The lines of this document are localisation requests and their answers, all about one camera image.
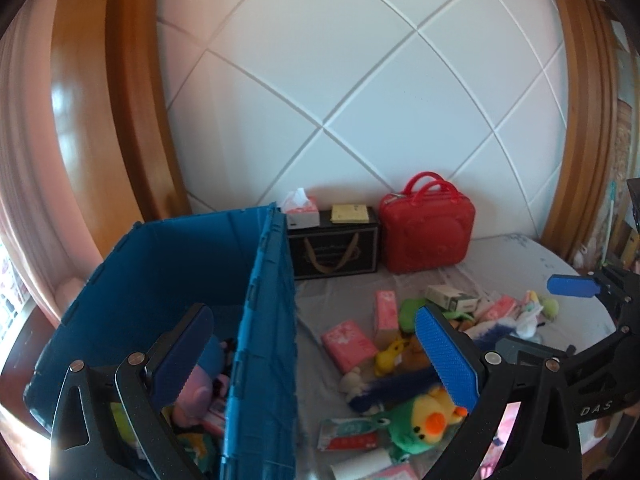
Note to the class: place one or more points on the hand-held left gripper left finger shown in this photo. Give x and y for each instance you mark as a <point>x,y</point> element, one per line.
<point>182,355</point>

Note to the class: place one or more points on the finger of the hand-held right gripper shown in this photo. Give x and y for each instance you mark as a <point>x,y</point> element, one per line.
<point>575,286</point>
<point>530,351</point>

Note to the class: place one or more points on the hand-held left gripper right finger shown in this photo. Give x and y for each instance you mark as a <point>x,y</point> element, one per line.
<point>445,360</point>

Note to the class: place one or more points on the teal plush toy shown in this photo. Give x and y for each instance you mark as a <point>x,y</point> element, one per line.
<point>212,355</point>

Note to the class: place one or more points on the pink pig plush red dress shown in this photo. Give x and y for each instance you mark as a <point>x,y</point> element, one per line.
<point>195,395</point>

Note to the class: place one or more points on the green frog plush toy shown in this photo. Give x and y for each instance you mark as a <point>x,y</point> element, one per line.
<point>122,422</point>

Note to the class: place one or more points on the blue plastic crate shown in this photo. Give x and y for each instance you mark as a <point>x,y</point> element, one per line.
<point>175,260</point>

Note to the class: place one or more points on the yellow plush toy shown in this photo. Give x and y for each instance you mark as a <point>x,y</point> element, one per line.
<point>392,357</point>

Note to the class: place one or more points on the pink tissue pack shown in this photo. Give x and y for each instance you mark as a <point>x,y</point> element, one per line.
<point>386,315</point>
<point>497,309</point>
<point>350,347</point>

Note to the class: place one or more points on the white green medicine box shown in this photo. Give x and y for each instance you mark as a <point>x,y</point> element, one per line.
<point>450,299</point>

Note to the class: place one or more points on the green parrot plush toy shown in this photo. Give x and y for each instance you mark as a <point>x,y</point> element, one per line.
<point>415,430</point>

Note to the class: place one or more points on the small white plush toy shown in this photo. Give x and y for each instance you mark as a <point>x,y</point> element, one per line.
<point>354,380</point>

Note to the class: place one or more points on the green yellow snack bag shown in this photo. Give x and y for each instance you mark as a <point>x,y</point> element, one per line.
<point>195,452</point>

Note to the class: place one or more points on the grey bed sheet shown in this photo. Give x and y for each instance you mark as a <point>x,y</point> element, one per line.
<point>340,300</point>

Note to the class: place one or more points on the pink printed packet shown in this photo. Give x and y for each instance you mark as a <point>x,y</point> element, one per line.
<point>397,472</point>

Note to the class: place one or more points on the white red packet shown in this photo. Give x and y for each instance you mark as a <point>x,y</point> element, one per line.
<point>347,435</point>

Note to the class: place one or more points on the red carry case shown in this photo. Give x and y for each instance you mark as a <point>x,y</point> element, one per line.
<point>427,232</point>

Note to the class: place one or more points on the black gift box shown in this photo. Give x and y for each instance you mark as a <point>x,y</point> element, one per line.
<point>332,255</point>

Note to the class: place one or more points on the yellow flat box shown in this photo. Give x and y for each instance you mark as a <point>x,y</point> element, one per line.
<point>350,214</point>

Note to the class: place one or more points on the white tissue box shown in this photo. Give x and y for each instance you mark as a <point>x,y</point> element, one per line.
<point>302,212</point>

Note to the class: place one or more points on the white padded headboard panel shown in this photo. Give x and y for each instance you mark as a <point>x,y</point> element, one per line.
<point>350,60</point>

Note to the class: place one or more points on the wooden headboard frame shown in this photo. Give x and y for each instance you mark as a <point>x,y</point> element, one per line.
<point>130,110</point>

